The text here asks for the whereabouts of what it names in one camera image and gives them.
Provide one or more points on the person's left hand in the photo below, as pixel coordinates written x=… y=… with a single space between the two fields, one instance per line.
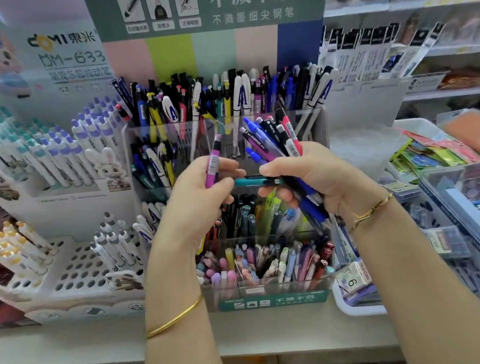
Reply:
x=189 y=200

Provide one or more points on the person's right hand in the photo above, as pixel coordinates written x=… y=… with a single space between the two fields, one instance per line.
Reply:
x=332 y=175

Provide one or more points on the person's right thumb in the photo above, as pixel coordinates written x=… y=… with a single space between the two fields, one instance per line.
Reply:
x=280 y=167

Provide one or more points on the person's left thumb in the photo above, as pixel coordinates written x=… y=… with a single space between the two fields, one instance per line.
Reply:
x=231 y=169

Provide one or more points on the magenta click pen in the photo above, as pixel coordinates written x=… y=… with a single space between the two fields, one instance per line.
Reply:
x=213 y=163

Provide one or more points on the teal click pen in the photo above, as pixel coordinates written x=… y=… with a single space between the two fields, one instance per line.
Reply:
x=253 y=181

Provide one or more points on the bundle of mixed click pens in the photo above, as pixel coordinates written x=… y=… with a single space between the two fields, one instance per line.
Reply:
x=267 y=138

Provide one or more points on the person's left forearm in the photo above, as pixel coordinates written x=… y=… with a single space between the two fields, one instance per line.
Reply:
x=176 y=331

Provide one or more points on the person's right forearm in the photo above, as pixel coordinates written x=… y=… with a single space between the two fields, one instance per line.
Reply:
x=424 y=291

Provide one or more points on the row of translucent gel pens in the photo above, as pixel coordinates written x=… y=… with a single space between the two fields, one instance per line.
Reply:
x=249 y=218

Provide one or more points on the clear acrylic pen display stand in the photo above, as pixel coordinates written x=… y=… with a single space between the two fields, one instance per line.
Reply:
x=316 y=124

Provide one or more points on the row of dark upright pens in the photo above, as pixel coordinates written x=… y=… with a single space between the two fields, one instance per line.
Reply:
x=228 y=96

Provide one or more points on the row of blue yellow pens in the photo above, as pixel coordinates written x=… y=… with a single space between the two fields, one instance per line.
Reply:
x=155 y=164

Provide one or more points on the row of pastel pens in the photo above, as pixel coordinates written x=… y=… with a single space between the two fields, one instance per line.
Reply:
x=256 y=268

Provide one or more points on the white pen pack holder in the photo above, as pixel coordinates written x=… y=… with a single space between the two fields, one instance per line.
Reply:
x=367 y=104

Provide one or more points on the group of grey capped pens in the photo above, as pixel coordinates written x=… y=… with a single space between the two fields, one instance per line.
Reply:
x=115 y=244

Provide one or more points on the row of black white pen packs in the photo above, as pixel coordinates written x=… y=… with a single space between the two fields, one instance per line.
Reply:
x=373 y=54

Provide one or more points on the group of purple capped pens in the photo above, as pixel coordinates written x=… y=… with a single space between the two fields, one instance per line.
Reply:
x=82 y=139

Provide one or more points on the pile of colourful sticker packets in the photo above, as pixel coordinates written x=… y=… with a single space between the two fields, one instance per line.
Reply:
x=432 y=152

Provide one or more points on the green display header sign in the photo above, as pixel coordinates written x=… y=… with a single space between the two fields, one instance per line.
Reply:
x=221 y=17

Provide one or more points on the plain gold bangle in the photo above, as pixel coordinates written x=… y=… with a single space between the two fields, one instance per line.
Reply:
x=176 y=317

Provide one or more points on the white plastic tray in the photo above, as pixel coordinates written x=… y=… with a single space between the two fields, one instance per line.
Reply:
x=351 y=308

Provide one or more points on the white cartoon pen display stand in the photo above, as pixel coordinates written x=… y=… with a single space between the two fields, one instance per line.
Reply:
x=75 y=211

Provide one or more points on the small clear plastic box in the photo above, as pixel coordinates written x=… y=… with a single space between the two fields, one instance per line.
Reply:
x=446 y=242

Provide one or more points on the pale cartoon header card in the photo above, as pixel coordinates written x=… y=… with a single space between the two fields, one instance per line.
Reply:
x=49 y=64

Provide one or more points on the group of teal capped pens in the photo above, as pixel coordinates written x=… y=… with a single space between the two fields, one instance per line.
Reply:
x=17 y=148

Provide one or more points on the white store shelf unit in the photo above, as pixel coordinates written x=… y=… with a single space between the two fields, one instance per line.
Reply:
x=432 y=1

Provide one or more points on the group of yellow capped pens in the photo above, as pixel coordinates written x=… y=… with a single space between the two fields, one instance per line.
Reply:
x=14 y=251

